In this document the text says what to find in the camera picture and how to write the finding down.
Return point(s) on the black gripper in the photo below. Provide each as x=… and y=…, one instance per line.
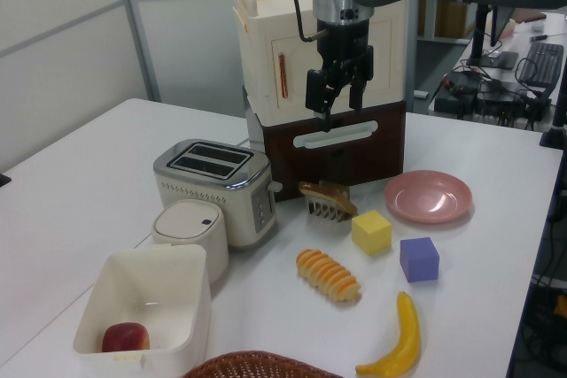
x=343, y=41

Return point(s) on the orange striped spiral bread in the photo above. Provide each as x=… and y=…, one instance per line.
x=328, y=276

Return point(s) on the brown bread slice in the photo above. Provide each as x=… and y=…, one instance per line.
x=330, y=197

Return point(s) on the brown wicker basket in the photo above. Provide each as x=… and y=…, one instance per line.
x=257, y=367

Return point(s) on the brown drawer box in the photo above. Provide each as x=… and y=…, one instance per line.
x=381, y=152

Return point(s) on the metal toast rack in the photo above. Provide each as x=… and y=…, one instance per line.
x=321, y=210

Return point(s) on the wooden shelf unit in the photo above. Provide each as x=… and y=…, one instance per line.
x=449, y=21

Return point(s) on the pink plate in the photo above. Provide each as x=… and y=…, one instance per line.
x=427, y=196

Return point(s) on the yellow cube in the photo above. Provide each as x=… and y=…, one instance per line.
x=371, y=232

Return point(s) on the black monitor stand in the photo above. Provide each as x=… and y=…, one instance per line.
x=491, y=59

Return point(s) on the cream and chrome toaster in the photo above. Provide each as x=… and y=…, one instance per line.
x=199, y=192

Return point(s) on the purple cube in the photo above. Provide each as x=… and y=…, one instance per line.
x=418, y=260

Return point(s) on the small cream lidded bin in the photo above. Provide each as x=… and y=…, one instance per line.
x=186, y=225

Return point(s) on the black keyboard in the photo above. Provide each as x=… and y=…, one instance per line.
x=542, y=61

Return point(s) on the yellow banana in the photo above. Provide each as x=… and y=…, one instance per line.
x=407, y=334

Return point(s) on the white square plastic container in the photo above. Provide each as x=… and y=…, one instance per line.
x=133, y=280

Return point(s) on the red apple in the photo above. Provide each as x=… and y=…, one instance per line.
x=126, y=337

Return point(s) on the small black edge object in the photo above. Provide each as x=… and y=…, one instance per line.
x=3, y=180

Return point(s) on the black clamp post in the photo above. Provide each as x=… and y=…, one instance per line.
x=559, y=121

